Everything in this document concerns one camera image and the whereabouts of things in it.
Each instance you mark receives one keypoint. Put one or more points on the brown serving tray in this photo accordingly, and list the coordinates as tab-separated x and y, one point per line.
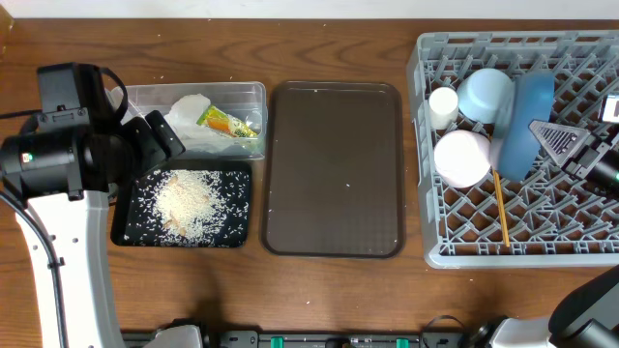
334	171

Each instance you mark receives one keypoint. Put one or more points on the wooden chopstick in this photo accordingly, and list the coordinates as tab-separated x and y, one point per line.
499	203
504	227

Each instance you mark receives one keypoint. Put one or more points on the pink bowl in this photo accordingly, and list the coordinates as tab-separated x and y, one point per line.
461	158

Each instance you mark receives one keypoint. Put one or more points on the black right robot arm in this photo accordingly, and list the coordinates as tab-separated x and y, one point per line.
588	316

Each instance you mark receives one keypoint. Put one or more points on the light blue small bowl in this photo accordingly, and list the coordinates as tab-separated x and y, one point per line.
481	95

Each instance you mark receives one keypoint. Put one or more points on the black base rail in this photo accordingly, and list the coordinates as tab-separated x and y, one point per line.
250	339

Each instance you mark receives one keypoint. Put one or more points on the rice leftovers pile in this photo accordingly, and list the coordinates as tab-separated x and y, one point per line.
188	205

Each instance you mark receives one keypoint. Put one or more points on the clear plastic bin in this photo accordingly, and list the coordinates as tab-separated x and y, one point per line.
243	100

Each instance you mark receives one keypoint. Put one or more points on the grey dishwasher rack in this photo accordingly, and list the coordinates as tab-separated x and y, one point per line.
548	219

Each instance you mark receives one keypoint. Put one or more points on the black tray bin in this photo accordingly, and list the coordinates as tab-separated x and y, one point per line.
242	232

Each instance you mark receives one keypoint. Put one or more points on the green yellow snack wrapper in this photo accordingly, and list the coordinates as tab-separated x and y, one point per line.
217	120

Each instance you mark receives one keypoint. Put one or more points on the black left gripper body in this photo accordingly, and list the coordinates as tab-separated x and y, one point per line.
147	153

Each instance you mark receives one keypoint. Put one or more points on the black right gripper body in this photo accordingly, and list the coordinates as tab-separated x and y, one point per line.
597	161

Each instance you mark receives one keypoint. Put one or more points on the cream plastic cup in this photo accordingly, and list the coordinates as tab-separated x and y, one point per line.
443	107

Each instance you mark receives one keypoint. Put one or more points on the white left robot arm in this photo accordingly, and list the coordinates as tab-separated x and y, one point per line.
57	182

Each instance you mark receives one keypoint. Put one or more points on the dark blue plate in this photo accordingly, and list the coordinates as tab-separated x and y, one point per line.
514	147

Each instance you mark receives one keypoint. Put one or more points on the white napkin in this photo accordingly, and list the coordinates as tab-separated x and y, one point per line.
183	117

